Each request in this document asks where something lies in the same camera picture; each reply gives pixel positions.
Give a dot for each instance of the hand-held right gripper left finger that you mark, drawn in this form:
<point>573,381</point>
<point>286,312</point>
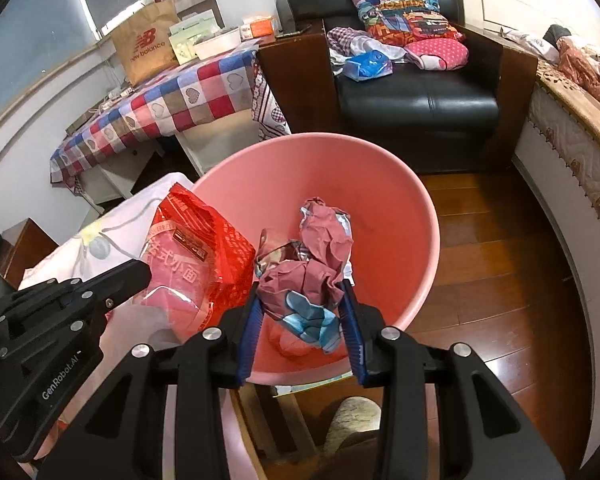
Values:
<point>246,345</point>

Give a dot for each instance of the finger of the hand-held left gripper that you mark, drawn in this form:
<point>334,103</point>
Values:
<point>122,282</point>

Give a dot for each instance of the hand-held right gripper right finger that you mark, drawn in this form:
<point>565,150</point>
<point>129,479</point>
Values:
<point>352,340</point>

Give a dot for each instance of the maroon wrapper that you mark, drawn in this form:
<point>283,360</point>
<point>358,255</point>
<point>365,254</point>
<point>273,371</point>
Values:
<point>300,280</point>
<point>325,240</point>

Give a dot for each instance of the red snack bag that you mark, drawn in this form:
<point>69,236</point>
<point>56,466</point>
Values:
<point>205,260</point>

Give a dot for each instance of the pink plastic bin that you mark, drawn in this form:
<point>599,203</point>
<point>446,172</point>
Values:
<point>390,220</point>

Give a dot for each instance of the beige fuzzy slipper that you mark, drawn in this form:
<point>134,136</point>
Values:
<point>352,420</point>

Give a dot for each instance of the brown wooden side table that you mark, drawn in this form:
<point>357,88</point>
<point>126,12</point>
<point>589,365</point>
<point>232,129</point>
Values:
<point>27,250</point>

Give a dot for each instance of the shiny brown crumpled wrapper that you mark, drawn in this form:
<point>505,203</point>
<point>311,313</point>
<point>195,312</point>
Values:
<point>275,247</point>

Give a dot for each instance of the white desk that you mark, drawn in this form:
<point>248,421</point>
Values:
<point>115,175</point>

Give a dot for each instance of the checkered tablecloth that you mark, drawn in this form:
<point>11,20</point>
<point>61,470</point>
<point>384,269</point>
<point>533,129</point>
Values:
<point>180,95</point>

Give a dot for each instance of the red patterned hanging cloth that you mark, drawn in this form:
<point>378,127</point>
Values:
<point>267,105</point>

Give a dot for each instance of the brown paper bag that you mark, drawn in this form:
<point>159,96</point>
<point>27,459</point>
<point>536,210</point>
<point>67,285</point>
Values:
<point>145,45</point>

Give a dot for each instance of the black leather armchair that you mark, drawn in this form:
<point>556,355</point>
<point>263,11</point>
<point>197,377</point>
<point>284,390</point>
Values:
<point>415,100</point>

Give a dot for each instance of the green box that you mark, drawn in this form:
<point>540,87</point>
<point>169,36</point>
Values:
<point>192,37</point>

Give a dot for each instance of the white flat box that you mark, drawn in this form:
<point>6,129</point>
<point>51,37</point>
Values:
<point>217,42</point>

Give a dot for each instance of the blue plastic packet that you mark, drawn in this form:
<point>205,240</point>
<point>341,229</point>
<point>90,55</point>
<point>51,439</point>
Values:
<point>367,65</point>

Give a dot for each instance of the bed with quilted mattress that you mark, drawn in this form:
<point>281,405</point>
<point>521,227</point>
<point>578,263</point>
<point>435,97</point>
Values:
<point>565,150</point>

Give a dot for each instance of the orange box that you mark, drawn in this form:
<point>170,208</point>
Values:
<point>262,26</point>

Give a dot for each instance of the pink dotted cushion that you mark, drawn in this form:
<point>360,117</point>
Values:
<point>437,54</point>

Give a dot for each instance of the white purple patterned cloth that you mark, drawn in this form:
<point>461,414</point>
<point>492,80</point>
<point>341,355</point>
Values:
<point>345,40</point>

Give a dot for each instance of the black remote control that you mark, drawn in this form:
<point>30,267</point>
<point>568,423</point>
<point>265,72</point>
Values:
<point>292,34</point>

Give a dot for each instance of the colourful cartoon cushion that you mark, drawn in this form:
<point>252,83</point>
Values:
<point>405,10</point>

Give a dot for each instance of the orange pink blanket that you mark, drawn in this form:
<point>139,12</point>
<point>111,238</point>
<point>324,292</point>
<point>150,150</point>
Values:
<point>587,70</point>

